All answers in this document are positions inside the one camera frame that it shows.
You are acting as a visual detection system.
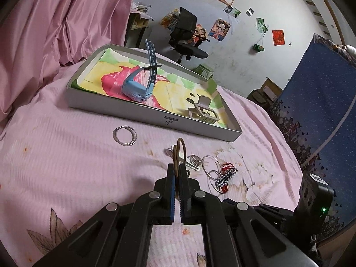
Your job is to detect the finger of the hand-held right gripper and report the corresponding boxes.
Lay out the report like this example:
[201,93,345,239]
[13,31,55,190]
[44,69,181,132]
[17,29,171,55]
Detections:
[252,204,297,230]

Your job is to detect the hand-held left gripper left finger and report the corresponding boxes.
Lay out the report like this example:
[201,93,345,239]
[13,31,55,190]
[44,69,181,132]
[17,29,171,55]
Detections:
[33,164,177,267]

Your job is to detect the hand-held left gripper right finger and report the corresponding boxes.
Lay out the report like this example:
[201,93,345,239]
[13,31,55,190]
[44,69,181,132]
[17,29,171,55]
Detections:
[178,164,320,267]

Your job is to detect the large silver hoop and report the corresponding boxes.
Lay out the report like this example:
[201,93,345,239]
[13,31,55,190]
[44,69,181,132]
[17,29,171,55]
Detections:
[202,155,224,179]

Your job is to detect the silver clip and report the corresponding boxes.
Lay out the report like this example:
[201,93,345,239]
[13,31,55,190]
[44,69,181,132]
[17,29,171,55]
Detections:
[181,154,202,171]

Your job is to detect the brown hair tie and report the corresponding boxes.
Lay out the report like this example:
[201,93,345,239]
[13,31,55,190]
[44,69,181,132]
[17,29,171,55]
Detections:
[172,138,187,173]

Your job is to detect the red silver bracelet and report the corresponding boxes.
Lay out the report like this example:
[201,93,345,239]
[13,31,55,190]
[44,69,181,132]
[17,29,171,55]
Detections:
[215,163,238,194]

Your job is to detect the silver wire bangle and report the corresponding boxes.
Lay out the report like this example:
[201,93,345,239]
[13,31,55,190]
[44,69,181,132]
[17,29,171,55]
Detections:
[113,126,137,146]

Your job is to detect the grey cardboard tray box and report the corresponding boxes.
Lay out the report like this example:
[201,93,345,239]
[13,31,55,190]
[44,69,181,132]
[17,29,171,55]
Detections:
[66,44,243,143]

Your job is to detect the colourful cartoon tray liner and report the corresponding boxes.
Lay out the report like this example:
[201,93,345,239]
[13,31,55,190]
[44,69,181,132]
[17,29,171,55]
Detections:
[71,47,233,128]

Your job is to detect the blue printed blanket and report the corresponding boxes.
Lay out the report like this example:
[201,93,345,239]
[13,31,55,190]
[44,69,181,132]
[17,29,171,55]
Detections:
[267,33,356,229]

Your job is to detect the light blue smart watch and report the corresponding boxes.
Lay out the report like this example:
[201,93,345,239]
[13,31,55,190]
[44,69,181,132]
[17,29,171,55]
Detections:
[123,39,158,103]

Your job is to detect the green plastic stool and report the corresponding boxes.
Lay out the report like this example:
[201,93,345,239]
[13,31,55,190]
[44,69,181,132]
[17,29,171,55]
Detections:
[195,64,214,80]

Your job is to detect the wooden desk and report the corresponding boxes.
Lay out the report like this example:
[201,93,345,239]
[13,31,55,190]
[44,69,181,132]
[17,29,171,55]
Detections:
[124,3,153,48]

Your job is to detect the colourful poster behind chair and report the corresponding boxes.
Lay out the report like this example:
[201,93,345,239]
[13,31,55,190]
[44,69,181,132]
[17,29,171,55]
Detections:
[161,8,181,30]

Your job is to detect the black office chair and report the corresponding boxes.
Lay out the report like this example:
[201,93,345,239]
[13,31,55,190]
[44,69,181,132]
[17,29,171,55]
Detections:
[168,7,210,64]

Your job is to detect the stack of papers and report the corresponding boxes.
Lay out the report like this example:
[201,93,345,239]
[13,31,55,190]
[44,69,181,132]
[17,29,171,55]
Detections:
[131,2,152,14]

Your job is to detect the pink curtain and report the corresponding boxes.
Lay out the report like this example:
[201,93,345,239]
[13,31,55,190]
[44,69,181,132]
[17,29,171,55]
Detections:
[0,0,142,123]

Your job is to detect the cartoon figures wall poster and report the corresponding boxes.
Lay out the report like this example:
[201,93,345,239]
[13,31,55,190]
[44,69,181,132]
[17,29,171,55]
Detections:
[192,24,208,48]

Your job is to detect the red wall poster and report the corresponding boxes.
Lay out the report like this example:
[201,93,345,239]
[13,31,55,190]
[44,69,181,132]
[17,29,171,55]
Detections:
[272,29,286,47]

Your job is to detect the anime wall poster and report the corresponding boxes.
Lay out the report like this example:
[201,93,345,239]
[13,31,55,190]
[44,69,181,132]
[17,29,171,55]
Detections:
[208,19,233,42]

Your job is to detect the green overlapping wall photos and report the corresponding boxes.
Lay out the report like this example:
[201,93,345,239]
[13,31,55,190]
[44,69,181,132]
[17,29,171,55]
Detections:
[256,18,269,33]

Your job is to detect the wooden slatted frame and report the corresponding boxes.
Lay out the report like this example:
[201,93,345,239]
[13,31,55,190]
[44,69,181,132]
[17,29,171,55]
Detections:
[295,0,356,70]

